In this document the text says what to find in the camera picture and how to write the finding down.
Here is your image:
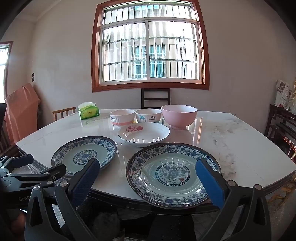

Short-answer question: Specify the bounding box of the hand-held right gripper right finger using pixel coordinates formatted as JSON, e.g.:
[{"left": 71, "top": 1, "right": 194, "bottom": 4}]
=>
[{"left": 195, "top": 158, "right": 272, "bottom": 241}]

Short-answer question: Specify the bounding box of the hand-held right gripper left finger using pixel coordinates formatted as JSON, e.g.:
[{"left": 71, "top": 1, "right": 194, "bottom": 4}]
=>
[{"left": 24, "top": 158, "right": 100, "bottom": 241}]

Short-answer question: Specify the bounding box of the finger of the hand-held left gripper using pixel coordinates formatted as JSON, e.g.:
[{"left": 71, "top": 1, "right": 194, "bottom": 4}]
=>
[
  {"left": 14, "top": 164, "right": 67, "bottom": 189},
  {"left": 0, "top": 154, "right": 34, "bottom": 173}
]

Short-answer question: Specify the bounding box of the small blue patterned plate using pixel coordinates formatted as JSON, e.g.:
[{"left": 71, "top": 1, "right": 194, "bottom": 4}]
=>
[{"left": 51, "top": 136, "right": 118, "bottom": 178}]

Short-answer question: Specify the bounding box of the large blue patterned plate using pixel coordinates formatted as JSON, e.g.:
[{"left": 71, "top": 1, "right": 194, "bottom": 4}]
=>
[{"left": 126, "top": 142, "right": 222, "bottom": 206}]

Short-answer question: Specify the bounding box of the white ribbed bowl pink band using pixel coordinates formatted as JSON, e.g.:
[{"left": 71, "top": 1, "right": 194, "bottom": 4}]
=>
[{"left": 109, "top": 109, "right": 136, "bottom": 127}]

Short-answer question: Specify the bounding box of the white bowl with cartoon print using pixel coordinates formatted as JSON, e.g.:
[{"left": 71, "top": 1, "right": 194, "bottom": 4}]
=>
[{"left": 135, "top": 108, "right": 162, "bottom": 124}]

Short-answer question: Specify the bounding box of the person's left forearm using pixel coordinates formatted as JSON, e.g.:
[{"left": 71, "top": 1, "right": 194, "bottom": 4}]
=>
[{"left": 8, "top": 209, "right": 27, "bottom": 234}]

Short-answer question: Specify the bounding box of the light wooden chair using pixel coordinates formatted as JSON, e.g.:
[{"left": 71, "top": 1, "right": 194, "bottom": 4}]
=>
[{"left": 52, "top": 107, "right": 77, "bottom": 122}]

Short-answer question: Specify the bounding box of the green tissue pack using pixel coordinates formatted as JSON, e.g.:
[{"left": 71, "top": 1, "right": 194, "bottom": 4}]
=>
[{"left": 77, "top": 102, "right": 100, "bottom": 120}]

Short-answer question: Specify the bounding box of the white plate with red flower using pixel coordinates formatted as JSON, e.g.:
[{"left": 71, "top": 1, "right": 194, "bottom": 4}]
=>
[{"left": 117, "top": 122, "right": 171, "bottom": 148}]

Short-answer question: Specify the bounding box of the narrow side window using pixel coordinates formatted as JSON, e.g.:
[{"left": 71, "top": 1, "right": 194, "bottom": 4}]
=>
[{"left": 0, "top": 41, "right": 14, "bottom": 102}]

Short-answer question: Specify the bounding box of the dark wooden cabinet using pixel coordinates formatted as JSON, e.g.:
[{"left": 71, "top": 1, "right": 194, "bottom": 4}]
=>
[{"left": 264, "top": 104, "right": 296, "bottom": 163}]

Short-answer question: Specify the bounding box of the dark wooden chair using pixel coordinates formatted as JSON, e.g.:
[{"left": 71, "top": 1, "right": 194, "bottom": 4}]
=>
[{"left": 141, "top": 88, "right": 171, "bottom": 109}]

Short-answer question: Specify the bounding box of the large wooden framed window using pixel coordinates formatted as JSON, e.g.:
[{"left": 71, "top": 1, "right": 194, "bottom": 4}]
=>
[{"left": 91, "top": 0, "right": 210, "bottom": 93}]

